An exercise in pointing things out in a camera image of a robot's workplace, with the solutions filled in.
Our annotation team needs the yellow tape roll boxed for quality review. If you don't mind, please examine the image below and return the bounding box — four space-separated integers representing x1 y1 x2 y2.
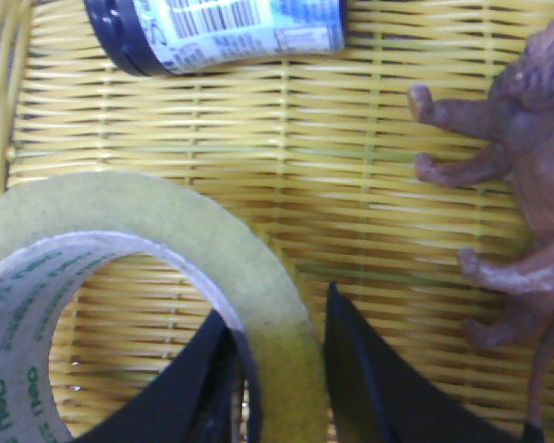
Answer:
0 172 328 442

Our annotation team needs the blue-labelled jar with black lid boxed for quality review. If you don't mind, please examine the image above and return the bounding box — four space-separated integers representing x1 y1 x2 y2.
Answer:
84 0 347 77

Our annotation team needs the yellow wicker basket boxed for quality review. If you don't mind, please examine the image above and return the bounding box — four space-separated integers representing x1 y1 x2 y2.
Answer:
0 1 554 434

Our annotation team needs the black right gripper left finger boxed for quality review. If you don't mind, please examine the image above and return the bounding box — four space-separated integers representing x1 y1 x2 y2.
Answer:
75 310 262 442

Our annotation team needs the brown toy lion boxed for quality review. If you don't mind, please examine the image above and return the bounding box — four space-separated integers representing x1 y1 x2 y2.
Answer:
407 20 554 442

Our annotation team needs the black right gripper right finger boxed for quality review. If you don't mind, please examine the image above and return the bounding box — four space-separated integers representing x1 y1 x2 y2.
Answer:
325 283 514 442

